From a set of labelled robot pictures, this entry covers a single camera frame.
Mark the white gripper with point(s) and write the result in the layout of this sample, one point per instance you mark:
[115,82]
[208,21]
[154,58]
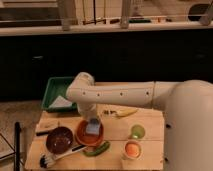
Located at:
[87,110]

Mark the blue sponge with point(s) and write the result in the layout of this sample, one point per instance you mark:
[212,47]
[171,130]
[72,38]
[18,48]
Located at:
[93,127]

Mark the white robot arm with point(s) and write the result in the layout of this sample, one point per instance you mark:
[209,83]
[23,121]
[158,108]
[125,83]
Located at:
[187,107]

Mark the dark brown bowl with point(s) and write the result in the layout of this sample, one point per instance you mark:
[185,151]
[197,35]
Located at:
[59,140]

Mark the white cloth in tray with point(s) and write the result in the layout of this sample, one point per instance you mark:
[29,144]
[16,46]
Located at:
[59,102]

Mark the yellow banana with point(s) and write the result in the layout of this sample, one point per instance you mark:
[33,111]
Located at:
[125,112]

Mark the green chili pepper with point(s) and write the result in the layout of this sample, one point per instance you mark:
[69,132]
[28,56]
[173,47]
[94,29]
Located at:
[99,150]

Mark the green tray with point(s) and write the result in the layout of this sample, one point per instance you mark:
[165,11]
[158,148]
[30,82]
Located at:
[57,86]

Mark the orange cup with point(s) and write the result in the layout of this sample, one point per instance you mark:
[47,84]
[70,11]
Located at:
[132,150]

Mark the black and white brush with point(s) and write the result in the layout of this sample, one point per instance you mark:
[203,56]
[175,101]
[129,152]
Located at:
[48,160]

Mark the black metal stand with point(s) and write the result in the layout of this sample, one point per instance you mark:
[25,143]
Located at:
[15,149]

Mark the black handled utensil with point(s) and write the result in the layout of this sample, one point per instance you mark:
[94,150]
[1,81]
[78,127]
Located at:
[45,132]

